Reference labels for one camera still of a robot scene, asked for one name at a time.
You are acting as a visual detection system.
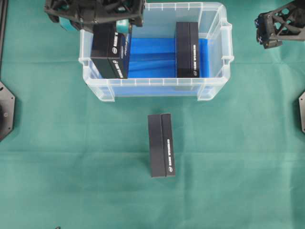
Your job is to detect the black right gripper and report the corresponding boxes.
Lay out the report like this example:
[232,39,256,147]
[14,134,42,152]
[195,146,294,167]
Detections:
[254,0,305,49]

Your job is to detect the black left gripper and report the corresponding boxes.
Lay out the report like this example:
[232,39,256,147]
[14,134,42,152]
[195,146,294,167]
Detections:
[44,0,146,34]

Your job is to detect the black d435i box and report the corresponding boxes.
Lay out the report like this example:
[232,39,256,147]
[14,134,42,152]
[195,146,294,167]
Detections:
[91,23,132,79]
[175,22,200,78]

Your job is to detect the black D415 box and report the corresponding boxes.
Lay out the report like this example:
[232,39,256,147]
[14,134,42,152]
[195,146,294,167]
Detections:
[148,114,175,177]

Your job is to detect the blue liner in case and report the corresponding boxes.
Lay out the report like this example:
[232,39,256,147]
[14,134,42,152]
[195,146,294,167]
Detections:
[102,37,215,97]

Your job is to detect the clear plastic storage case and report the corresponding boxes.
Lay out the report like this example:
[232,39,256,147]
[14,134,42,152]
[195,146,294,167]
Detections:
[79,2,234,102]

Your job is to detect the green table cloth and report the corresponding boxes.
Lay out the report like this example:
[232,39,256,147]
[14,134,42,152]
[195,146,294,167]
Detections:
[0,0,305,229]

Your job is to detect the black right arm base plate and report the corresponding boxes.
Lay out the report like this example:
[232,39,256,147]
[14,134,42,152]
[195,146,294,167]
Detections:
[298,92,305,133]

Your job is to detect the black aluminium frame rail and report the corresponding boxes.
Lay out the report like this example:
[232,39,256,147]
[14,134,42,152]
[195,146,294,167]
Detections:
[0,5,7,64]

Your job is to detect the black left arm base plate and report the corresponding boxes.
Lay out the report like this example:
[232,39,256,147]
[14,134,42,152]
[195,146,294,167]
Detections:
[0,82,15,141]

